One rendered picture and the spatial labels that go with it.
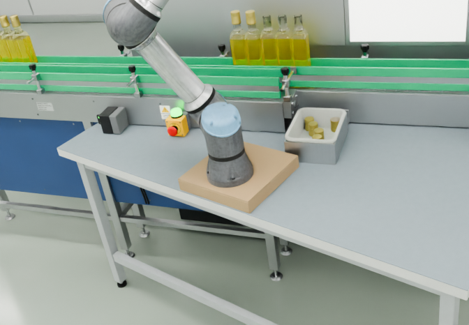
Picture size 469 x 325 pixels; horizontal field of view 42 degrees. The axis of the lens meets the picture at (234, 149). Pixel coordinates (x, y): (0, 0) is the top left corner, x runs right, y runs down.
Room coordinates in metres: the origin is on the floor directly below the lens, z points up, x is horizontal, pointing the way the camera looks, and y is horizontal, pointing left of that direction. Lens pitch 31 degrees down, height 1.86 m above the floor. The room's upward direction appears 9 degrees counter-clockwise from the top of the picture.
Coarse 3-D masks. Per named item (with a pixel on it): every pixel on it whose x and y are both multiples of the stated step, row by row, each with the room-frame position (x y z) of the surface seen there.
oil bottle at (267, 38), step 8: (264, 32) 2.07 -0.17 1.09; (272, 32) 2.06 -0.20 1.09; (264, 40) 2.06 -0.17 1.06; (272, 40) 2.05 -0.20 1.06; (264, 48) 2.06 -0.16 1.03; (272, 48) 2.05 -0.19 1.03; (264, 56) 2.07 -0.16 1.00; (272, 56) 2.05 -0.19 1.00; (264, 64) 2.07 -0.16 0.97; (272, 64) 2.05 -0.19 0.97
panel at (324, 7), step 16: (224, 0) 2.27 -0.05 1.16; (240, 0) 2.25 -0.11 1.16; (256, 0) 2.22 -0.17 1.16; (272, 0) 2.20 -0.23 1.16; (288, 0) 2.17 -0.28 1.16; (304, 0) 2.15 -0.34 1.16; (320, 0) 2.12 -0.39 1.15; (336, 0) 2.10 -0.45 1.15; (224, 16) 2.28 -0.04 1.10; (240, 16) 2.25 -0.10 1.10; (256, 16) 2.23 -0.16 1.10; (272, 16) 2.20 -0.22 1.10; (288, 16) 2.17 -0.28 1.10; (304, 16) 2.15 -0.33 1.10; (320, 16) 2.12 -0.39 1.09; (336, 16) 2.10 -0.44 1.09; (320, 32) 2.13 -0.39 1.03; (336, 32) 2.10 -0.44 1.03
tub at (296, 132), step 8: (304, 112) 1.91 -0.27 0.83; (312, 112) 1.90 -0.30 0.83; (320, 112) 1.88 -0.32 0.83; (328, 112) 1.87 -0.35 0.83; (336, 112) 1.86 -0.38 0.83; (344, 112) 1.83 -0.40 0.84; (296, 120) 1.84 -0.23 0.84; (320, 120) 1.88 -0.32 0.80; (328, 120) 1.87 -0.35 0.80; (288, 128) 1.78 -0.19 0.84; (296, 128) 1.82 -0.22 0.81; (304, 128) 1.89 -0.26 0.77; (328, 128) 1.86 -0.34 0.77; (336, 128) 1.73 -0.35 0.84; (288, 136) 1.74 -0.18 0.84; (296, 136) 1.81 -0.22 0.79; (304, 136) 1.84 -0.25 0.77; (328, 136) 1.81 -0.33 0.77; (336, 136) 1.69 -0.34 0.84
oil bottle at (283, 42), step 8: (280, 32) 2.04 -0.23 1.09; (288, 32) 2.04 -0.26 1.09; (280, 40) 2.04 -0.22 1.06; (288, 40) 2.03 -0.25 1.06; (280, 48) 2.04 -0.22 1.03; (288, 48) 2.03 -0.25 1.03; (280, 56) 2.04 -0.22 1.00; (288, 56) 2.03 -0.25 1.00; (280, 64) 2.04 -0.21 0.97; (288, 64) 2.03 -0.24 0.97
